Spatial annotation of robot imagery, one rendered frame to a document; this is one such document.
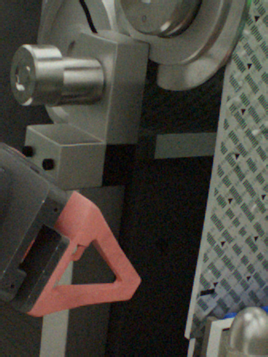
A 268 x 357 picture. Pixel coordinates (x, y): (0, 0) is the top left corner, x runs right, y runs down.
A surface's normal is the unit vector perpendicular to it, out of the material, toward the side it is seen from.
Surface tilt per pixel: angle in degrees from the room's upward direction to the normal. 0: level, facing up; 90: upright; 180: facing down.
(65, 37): 90
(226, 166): 90
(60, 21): 90
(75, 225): 62
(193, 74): 90
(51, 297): 101
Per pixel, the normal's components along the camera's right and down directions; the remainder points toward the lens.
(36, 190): -0.68, -0.39
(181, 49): -0.83, 0.07
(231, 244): 0.54, 0.31
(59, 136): 0.12, -0.95
